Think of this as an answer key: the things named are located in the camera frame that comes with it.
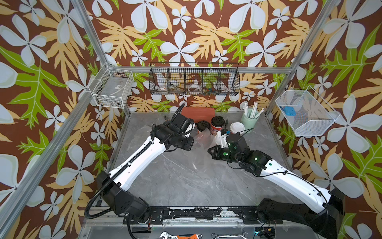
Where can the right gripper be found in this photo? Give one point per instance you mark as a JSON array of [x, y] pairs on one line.
[[221, 153]]

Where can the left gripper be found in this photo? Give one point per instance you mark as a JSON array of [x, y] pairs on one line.
[[185, 123]]

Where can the white lid red cup front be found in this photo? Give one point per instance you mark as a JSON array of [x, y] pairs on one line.
[[220, 138]]

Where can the white lid red cup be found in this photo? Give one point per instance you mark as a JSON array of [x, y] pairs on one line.
[[237, 127], [220, 138]]

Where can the clear plastic carrier bag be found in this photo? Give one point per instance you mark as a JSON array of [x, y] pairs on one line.
[[200, 156]]

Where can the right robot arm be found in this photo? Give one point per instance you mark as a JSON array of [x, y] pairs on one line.
[[320, 209]]

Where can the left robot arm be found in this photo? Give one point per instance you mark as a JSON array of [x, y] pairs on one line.
[[112, 193]]

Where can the red plastic tool case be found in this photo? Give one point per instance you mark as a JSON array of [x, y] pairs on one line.
[[198, 114]]

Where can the black lid red cup left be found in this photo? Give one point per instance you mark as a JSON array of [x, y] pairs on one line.
[[203, 125]]

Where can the black lid red cup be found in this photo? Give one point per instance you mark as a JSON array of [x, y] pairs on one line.
[[203, 125], [217, 124]]

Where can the black lid red cup right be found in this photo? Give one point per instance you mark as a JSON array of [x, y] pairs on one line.
[[217, 124]]

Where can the green straw holder cup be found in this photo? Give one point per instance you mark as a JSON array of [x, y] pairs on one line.
[[248, 119]]

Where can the silver spanner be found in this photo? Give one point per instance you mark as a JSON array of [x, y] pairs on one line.
[[230, 236]]

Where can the blue object in basket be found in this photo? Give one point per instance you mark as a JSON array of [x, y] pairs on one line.
[[289, 111]]

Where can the orange adjustable wrench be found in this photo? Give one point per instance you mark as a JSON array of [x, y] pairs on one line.
[[166, 235]]

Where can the white mesh basket right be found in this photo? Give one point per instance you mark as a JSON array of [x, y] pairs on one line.
[[314, 115]]

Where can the black wire basket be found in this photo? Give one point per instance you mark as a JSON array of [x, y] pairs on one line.
[[184, 78]]

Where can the white wire basket left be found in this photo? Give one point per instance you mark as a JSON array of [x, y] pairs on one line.
[[111, 87]]

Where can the black mounting rail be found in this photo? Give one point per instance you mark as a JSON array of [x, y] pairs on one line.
[[157, 215]]

